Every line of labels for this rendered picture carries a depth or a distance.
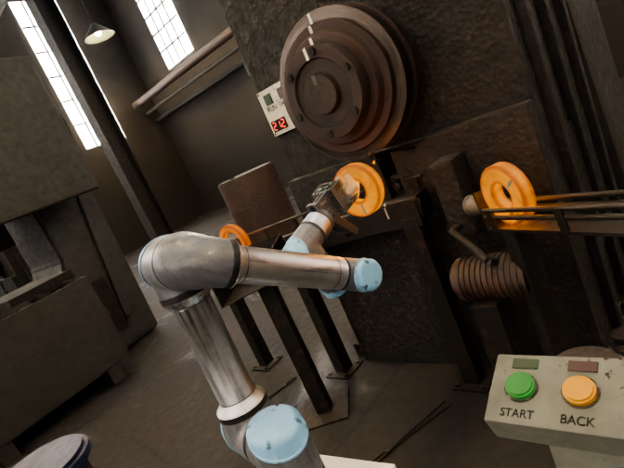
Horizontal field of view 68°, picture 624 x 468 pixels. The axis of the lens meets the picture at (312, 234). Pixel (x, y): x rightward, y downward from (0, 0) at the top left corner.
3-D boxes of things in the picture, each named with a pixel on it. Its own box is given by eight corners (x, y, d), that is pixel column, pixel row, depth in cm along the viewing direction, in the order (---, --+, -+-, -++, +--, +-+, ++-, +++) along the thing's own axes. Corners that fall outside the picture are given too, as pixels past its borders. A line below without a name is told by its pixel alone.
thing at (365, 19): (324, 169, 170) (271, 44, 160) (438, 130, 137) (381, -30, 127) (314, 175, 166) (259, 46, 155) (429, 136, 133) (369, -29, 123)
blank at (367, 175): (331, 172, 139) (324, 175, 137) (370, 154, 128) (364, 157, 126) (353, 218, 141) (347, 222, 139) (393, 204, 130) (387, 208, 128)
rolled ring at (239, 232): (244, 268, 220) (249, 265, 222) (249, 240, 208) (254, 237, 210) (217, 248, 226) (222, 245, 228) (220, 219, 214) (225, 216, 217)
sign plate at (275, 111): (278, 135, 188) (259, 93, 185) (323, 114, 170) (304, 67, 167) (274, 136, 187) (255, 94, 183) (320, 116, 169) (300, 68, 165)
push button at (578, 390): (566, 380, 62) (562, 372, 62) (600, 383, 60) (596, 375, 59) (564, 408, 60) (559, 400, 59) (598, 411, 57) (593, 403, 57)
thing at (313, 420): (293, 405, 198) (220, 256, 183) (351, 386, 193) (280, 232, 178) (287, 437, 179) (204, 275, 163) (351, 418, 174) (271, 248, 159)
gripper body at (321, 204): (341, 176, 123) (320, 203, 116) (357, 201, 126) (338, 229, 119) (320, 182, 128) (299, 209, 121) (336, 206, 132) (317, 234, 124)
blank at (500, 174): (521, 229, 117) (510, 235, 116) (483, 184, 123) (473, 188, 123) (547, 199, 103) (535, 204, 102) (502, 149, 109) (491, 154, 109)
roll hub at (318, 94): (316, 146, 154) (281, 64, 148) (384, 119, 135) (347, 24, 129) (306, 150, 150) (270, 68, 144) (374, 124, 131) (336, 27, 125)
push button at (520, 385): (511, 376, 68) (506, 370, 67) (539, 378, 65) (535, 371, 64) (506, 401, 65) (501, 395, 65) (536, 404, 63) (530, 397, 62)
